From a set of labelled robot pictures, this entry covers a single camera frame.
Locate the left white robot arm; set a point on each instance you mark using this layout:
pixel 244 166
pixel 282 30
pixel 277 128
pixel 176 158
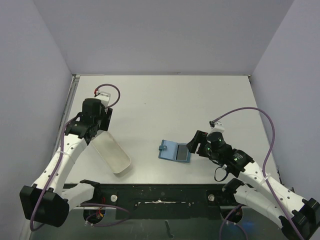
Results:
pixel 56 173

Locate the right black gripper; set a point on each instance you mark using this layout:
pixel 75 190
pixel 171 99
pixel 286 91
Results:
pixel 199 143

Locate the white oblong plastic tray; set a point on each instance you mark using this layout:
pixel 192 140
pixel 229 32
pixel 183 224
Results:
pixel 111 152

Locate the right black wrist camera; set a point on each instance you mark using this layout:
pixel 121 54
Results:
pixel 215 136

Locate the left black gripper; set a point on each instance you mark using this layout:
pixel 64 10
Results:
pixel 105 115

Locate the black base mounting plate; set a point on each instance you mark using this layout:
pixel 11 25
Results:
pixel 161 201

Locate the dark grey credit card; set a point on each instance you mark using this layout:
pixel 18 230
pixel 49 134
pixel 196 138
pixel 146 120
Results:
pixel 182 152

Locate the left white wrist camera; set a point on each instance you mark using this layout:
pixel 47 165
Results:
pixel 104 97

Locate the aluminium front rail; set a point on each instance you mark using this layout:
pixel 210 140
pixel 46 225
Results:
pixel 53 210

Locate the aluminium rail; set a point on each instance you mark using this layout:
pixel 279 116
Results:
pixel 53 210
pixel 66 111

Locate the aluminium left side rail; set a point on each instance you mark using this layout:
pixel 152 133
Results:
pixel 66 111

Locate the blue leather card holder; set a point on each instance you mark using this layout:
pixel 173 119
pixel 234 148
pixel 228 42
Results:
pixel 168 151

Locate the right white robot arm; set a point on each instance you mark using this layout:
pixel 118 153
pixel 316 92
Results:
pixel 297 217

